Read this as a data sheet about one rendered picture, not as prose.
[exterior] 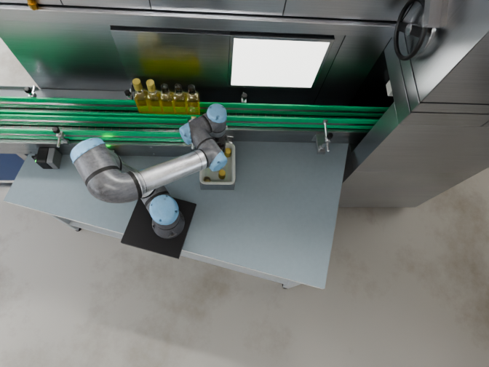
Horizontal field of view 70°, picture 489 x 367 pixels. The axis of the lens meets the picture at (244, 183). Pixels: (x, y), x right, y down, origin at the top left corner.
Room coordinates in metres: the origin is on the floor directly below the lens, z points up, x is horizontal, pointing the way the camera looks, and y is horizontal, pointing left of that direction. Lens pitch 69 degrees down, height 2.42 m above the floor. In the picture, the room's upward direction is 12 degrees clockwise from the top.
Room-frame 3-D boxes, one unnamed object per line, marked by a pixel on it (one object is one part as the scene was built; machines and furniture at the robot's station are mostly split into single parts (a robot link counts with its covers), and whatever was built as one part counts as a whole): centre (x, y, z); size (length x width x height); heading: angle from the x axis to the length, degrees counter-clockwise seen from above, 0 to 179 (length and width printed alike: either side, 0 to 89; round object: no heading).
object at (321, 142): (0.90, -0.34, 0.90); 0.17 x 0.05 x 0.23; 12
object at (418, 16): (1.08, -0.48, 1.49); 0.21 x 0.05 x 0.21; 12
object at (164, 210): (0.37, 0.32, 0.94); 0.13 x 0.12 x 0.14; 45
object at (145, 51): (1.04, 0.20, 1.15); 0.90 x 0.03 x 0.34; 102
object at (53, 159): (0.54, 0.96, 0.79); 0.08 x 0.08 x 0.08; 12
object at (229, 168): (0.69, 0.15, 0.80); 0.22 x 0.17 x 0.09; 12
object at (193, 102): (0.88, 0.31, 0.99); 0.06 x 0.06 x 0.21; 13
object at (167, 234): (0.36, 0.31, 0.82); 0.15 x 0.15 x 0.10
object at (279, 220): (1.01, 0.28, 0.73); 1.58 x 1.52 x 0.04; 87
